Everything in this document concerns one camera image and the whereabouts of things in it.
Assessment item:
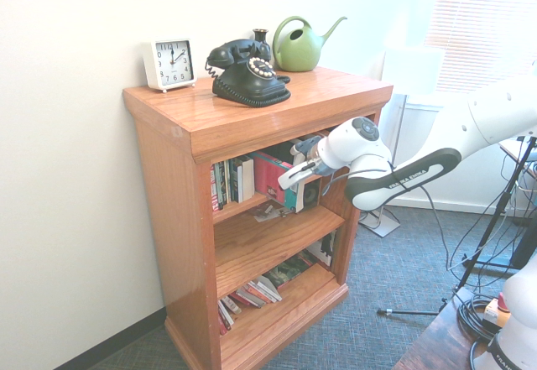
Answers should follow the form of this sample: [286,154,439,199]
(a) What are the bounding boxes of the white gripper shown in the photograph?
[277,158,322,192]

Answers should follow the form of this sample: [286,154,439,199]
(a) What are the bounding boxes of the teal and red paperback book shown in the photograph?
[253,150,305,215]

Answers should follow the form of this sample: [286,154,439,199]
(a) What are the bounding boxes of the small wooden speaker box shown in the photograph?
[301,178,323,212]

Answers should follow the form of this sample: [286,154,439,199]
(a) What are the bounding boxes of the large black book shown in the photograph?
[266,139,302,166]

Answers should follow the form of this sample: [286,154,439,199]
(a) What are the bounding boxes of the loose papers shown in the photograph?
[251,203,291,223]

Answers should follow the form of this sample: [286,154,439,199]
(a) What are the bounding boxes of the black spine white-paged book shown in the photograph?
[232,154,256,204]

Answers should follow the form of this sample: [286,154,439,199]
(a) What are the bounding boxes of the dark green spine book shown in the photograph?
[222,159,234,206]

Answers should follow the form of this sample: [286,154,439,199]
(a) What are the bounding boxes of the black white cover book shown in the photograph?
[305,230,338,271]

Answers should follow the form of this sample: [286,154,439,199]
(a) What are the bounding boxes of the wooden bookshelf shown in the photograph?
[122,65,394,370]

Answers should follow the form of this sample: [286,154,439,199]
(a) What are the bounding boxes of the red white spine book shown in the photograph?
[211,162,225,212]

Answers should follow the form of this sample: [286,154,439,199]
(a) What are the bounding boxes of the dark green picture magazine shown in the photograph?
[263,257,316,289]

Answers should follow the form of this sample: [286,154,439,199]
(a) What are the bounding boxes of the black rotary telephone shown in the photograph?
[204,39,292,108]

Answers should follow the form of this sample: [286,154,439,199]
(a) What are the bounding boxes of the green plastic watering can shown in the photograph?
[272,15,348,72]

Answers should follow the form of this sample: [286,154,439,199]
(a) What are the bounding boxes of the white red paperback book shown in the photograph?
[232,275,283,309]

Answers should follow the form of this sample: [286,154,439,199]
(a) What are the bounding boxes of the small black vase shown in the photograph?
[253,28,270,53]

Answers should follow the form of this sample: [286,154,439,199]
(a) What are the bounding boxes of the white floor lamp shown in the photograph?
[358,46,446,238]

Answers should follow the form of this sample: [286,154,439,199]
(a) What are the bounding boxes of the red spine leaning book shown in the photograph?
[216,298,236,336]

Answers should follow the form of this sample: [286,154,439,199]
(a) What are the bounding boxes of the white square alarm clock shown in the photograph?
[141,38,197,94]

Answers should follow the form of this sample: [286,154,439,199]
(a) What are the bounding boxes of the black tripod stand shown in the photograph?
[377,136,537,319]

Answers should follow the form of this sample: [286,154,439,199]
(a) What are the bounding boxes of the white window blinds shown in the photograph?
[425,0,537,94]

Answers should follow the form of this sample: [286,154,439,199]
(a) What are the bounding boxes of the yellow red emergency stop button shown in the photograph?
[483,292,511,330]

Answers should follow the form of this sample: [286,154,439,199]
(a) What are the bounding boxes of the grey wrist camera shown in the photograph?
[289,135,325,159]

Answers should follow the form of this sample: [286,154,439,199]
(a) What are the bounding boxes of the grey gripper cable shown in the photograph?
[322,160,456,273]

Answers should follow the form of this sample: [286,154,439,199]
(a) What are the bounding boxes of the black coiled cable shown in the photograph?
[456,294,498,342]

